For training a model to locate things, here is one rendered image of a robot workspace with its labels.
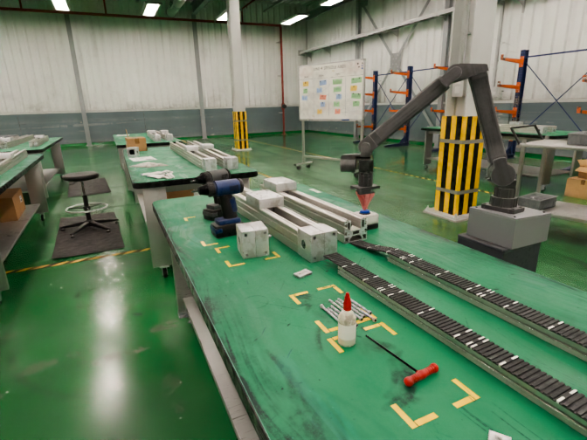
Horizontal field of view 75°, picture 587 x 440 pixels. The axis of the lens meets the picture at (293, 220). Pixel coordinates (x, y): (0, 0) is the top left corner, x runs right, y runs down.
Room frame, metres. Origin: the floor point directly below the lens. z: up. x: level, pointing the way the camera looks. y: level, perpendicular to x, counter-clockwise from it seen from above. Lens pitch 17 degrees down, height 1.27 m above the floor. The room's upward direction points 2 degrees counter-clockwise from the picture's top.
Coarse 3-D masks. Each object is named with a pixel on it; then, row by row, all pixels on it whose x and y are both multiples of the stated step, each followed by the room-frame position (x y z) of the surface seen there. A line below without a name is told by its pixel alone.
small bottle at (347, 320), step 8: (344, 304) 0.71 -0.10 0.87; (344, 312) 0.70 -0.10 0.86; (352, 312) 0.71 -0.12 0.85; (344, 320) 0.69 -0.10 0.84; (352, 320) 0.69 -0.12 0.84; (344, 328) 0.69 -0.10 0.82; (352, 328) 0.69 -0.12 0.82; (344, 336) 0.69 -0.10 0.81; (352, 336) 0.69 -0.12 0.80; (344, 344) 0.69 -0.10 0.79; (352, 344) 0.70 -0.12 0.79
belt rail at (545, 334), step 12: (396, 264) 1.11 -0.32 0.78; (408, 264) 1.06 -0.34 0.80; (420, 276) 1.01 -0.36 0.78; (432, 276) 0.98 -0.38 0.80; (444, 288) 0.94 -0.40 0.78; (456, 288) 0.90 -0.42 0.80; (468, 300) 0.87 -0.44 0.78; (480, 300) 0.84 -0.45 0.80; (492, 312) 0.81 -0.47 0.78; (504, 312) 0.78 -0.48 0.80; (516, 324) 0.75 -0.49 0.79; (528, 324) 0.73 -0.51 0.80; (540, 336) 0.71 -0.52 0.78; (552, 336) 0.69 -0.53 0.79; (564, 348) 0.66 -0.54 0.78; (576, 348) 0.65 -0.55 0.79
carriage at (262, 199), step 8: (248, 192) 1.65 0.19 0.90; (256, 192) 1.64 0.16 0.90; (264, 192) 1.64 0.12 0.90; (272, 192) 1.63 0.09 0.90; (248, 200) 1.62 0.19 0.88; (256, 200) 1.53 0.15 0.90; (264, 200) 1.52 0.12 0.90; (272, 200) 1.53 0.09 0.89; (280, 200) 1.55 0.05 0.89; (264, 208) 1.52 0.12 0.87; (272, 208) 1.55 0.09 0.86
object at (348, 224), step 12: (276, 192) 1.83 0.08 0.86; (288, 192) 1.87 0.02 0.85; (300, 192) 1.80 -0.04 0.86; (288, 204) 1.71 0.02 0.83; (300, 204) 1.60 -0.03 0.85; (312, 204) 1.56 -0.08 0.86; (324, 204) 1.57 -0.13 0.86; (312, 216) 1.52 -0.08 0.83; (324, 216) 1.43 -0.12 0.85; (336, 216) 1.38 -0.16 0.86; (348, 216) 1.41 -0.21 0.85; (360, 216) 1.37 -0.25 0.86; (336, 228) 1.35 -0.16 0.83; (348, 228) 1.33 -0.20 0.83; (360, 228) 1.34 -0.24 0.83; (348, 240) 1.32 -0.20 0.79
